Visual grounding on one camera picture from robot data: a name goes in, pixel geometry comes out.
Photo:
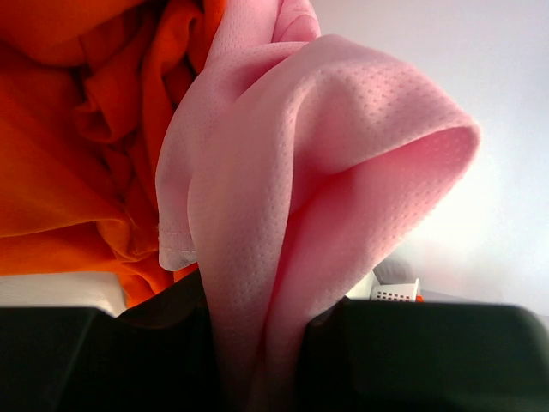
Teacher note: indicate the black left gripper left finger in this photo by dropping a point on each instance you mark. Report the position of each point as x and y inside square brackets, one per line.
[157, 356]

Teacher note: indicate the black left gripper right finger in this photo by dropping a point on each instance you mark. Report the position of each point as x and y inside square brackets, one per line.
[363, 355]

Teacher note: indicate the pink t shirt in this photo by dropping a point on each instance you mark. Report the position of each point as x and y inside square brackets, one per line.
[294, 164]

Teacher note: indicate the white plastic basket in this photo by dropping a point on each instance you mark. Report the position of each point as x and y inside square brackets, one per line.
[402, 292]

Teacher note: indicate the orange t shirt on table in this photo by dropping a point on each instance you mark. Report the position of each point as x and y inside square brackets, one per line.
[88, 89]

